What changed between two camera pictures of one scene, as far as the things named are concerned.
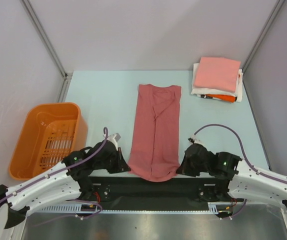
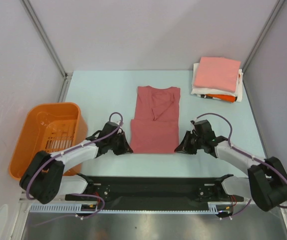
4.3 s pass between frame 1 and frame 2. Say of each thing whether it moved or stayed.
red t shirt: moved
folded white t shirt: stayed
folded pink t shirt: stayed
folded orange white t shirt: stayed
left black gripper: moved
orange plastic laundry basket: stayed
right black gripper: moved
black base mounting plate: stayed
